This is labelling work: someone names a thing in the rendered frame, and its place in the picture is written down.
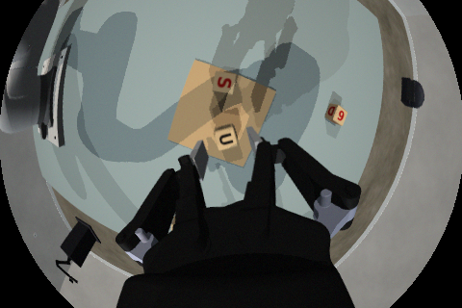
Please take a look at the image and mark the tan flat mat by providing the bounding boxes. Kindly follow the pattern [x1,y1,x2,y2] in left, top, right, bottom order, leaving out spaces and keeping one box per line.
[167,60,276,167]

